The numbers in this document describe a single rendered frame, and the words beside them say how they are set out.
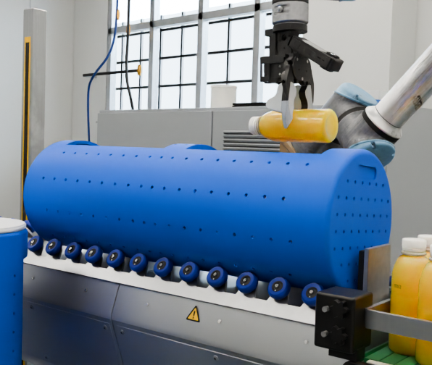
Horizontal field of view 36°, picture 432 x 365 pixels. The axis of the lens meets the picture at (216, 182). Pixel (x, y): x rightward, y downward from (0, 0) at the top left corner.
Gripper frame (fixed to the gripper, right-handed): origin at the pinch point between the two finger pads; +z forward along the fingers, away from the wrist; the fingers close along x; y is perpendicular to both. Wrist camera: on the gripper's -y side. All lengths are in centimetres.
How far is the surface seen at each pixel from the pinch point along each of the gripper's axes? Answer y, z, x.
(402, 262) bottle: -28.2, 24.3, 14.1
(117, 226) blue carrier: 38.8, 22.3, 13.7
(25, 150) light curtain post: 131, 4, -30
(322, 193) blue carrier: -12.7, 13.4, 13.1
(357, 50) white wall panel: 116, -60, -263
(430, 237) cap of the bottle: -29.9, 20.9, 6.3
